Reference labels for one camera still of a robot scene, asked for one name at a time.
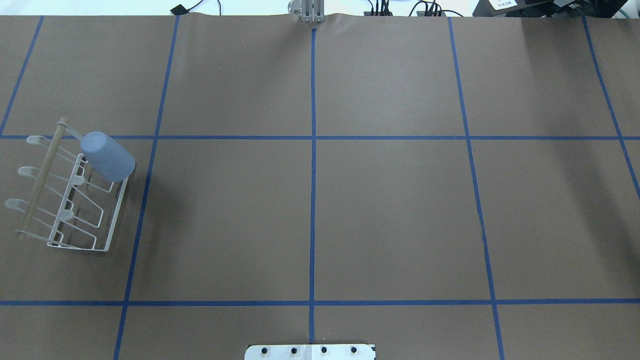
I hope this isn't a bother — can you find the white wire cup holder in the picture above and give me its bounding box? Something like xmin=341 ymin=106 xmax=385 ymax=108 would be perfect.
xmin=4 ymin=117 xmax=137 ymax=253

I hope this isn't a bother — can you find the small black sensor box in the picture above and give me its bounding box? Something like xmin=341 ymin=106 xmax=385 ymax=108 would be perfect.
xmin=170 ymin=4 xmax=190 ymax=16

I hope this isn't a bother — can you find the aluminium frame post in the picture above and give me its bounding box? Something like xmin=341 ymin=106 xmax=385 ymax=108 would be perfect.
xmin=287 ymin=0 xmax=326 ymax=24

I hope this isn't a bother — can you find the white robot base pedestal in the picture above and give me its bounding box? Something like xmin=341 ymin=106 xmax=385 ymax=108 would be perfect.
xmin=244 ymin=343 xmax=377 ymax=360

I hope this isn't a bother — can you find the light blue plastic cup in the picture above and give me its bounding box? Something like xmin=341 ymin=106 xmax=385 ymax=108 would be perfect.
xmin=80 ymin=131 xmax=136 ymax=182

